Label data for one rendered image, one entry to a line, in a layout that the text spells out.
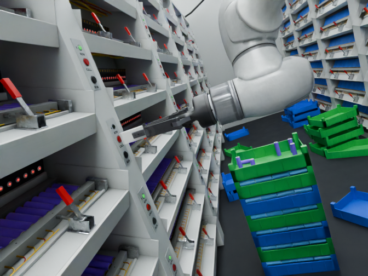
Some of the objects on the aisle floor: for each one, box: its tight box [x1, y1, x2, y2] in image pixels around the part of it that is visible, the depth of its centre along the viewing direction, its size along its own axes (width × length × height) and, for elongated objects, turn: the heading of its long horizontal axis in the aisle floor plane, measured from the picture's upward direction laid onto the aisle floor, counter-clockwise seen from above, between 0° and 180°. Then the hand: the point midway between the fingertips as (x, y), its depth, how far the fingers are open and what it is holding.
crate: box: [261, 254, 340, 276], centre depth 114 cm, size 30×20×8 cm
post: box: [0, 0, 185, 276], centre depth 63 cm, size 20×9×178 cm, turn 138°
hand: (134, 134), depth 61 cm, fingers closed
